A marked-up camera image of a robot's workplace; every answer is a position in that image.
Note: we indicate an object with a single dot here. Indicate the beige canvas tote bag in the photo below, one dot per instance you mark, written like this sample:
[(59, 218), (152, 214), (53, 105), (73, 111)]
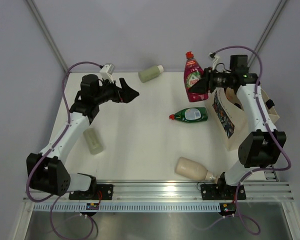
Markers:
[(228, 113)]

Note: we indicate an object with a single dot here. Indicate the right aluminium frame post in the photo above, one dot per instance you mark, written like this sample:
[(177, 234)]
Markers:
[(271, 23)]

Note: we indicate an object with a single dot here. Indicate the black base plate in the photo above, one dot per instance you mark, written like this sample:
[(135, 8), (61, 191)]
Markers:
[(214, 192), (95, 192)]

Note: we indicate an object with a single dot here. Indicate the white slotted cable duct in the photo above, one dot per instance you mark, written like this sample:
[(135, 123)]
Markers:
[(129, 207)]

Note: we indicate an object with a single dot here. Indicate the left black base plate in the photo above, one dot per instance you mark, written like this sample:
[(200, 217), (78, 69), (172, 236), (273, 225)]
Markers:
[(95, 192)]

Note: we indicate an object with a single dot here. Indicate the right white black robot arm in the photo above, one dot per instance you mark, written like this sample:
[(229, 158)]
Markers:
[(264, 143)]

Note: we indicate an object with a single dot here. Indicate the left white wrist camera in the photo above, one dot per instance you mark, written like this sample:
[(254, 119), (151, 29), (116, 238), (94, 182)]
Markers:
[(106, 72)]

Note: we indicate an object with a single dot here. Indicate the pale green translucent bottle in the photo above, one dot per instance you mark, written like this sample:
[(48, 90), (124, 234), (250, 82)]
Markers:
[(93, 141)]

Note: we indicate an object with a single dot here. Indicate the right small circuit board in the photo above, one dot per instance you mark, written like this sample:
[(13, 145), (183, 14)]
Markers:
[(227, 209)]

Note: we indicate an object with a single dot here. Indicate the beige cream bottle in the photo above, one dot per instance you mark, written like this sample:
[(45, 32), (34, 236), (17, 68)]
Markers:
[(194, 170)]

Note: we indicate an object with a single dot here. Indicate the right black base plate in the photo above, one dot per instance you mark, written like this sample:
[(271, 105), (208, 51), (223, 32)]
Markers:
[(214, 192)]

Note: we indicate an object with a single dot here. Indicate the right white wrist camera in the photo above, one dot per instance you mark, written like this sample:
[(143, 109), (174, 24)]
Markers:
[(215, 59)]

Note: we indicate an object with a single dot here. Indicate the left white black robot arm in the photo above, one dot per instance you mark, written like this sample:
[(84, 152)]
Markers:
[(46, 170)]

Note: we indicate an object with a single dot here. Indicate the aluminium mounting rail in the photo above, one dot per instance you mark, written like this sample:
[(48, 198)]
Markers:
[(190, 191)]

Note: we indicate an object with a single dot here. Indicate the small circuit board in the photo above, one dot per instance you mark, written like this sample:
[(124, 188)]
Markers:
[(227, 209), (92, 206)]

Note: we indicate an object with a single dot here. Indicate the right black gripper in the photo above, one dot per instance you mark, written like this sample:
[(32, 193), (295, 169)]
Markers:
[(206, 83)]

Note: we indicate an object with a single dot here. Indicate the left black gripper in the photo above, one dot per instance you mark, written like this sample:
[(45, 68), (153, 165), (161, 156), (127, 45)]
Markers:
[(124, 94)]

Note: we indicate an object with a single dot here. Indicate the large magenta dish soap bottle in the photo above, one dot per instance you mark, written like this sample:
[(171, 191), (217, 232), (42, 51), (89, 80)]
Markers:
[(192, 74)]

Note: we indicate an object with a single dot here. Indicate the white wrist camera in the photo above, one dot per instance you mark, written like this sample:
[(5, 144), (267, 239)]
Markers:
[(106, 72), (215, 59)]

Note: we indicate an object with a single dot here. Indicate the left small circuit board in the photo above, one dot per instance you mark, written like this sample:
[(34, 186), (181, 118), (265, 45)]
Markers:
[(92, 206)]

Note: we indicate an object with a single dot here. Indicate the left aluminium frame post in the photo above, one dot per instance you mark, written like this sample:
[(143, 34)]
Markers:
[(38, 18)]

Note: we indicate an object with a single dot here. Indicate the green dish soap bottle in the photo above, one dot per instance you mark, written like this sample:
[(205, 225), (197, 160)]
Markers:
[(190, 115)]

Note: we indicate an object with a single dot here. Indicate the aluminium frame post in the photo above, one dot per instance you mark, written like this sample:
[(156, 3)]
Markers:
[(271, 23), (38, 18)]

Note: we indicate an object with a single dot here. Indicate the sage green bottle white cap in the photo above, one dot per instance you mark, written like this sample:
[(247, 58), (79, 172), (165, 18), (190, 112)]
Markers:
[(150, 73)]

